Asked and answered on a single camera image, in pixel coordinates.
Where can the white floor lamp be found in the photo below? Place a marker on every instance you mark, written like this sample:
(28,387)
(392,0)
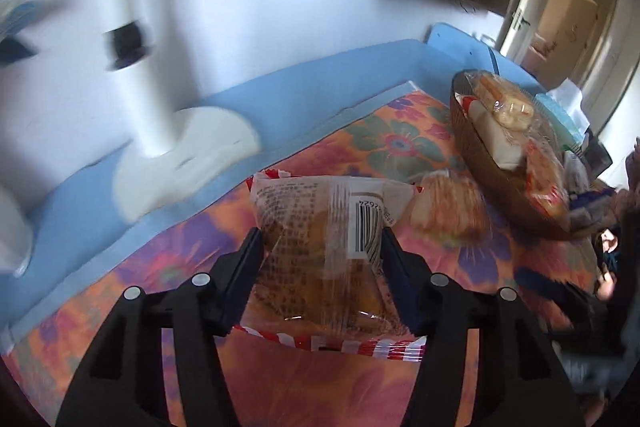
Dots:
(165,57)

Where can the clear bun packet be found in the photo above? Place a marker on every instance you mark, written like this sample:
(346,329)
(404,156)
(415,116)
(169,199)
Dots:
(450,207)

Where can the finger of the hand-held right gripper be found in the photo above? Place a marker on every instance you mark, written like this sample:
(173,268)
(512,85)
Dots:
(537,284)

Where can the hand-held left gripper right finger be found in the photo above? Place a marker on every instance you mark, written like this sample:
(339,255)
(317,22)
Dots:
(397,272)

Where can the grey wheat bread packet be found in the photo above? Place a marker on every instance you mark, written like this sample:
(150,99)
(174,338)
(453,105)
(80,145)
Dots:
(495,137)

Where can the clear cake packet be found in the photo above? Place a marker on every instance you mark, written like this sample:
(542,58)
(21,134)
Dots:
(505,99)

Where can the red print sandwich packet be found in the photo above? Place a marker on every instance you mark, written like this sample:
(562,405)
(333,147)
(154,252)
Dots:
(545,182)

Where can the blue box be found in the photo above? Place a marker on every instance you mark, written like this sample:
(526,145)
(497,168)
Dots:
(465,47)

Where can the red striped bread packet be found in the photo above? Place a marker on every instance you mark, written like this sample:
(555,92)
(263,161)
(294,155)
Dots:
(320,257)

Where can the wooden door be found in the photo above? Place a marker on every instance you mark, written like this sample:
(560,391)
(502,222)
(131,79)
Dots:
(560,17)

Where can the white ceramic vase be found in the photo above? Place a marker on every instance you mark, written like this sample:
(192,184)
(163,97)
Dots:
(12,232)

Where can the floral tablecloth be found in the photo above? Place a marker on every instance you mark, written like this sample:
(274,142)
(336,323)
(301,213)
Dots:
(390,142)

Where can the brown wicker basket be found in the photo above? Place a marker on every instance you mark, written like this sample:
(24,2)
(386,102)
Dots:
(480,167)

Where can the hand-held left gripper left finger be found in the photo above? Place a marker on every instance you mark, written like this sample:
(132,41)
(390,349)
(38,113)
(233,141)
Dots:
(245,269)

